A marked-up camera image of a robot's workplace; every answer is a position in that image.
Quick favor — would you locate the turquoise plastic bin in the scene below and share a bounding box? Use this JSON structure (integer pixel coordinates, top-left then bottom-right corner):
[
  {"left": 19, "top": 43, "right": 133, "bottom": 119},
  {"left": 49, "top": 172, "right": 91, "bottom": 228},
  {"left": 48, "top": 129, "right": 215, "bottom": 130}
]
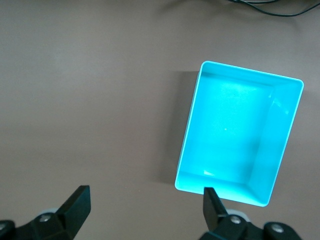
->
[{"left": 174, "top": 60, "right": 305, "bottom": 208}]

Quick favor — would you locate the thin black cable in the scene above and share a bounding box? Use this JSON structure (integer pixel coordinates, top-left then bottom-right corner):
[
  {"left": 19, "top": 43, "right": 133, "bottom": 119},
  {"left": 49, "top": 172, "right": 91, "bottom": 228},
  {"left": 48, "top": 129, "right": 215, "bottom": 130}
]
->
[{"left": 224, "top": 0, "right": 320, "bottom": 18}]

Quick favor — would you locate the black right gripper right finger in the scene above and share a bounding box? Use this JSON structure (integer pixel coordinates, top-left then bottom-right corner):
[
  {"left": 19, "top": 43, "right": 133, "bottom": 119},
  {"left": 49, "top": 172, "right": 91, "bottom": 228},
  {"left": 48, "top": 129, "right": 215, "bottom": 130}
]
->
[{"left": 199, "top": 186, "right": 303, "bottom": 240}]

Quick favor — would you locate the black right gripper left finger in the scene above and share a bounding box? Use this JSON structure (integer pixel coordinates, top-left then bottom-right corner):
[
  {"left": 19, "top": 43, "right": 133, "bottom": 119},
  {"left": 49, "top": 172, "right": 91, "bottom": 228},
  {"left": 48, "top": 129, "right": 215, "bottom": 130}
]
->
[{"left": 0, "top": 185, "right": 91, "bottom": 240}]

